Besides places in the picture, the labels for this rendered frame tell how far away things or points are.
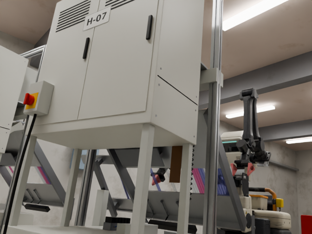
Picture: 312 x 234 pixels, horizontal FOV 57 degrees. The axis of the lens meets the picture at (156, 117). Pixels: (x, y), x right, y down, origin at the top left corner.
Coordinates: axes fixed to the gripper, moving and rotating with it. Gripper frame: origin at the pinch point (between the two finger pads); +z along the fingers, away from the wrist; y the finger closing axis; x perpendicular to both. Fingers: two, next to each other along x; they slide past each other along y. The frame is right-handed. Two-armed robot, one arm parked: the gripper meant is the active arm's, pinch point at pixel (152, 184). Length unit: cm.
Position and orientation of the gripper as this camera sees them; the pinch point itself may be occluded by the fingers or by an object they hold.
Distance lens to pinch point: 214.2
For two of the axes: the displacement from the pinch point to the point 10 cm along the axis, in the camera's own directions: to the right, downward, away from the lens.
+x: 3.5, 8.6, 3.7
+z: -4.6, 5.0, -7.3
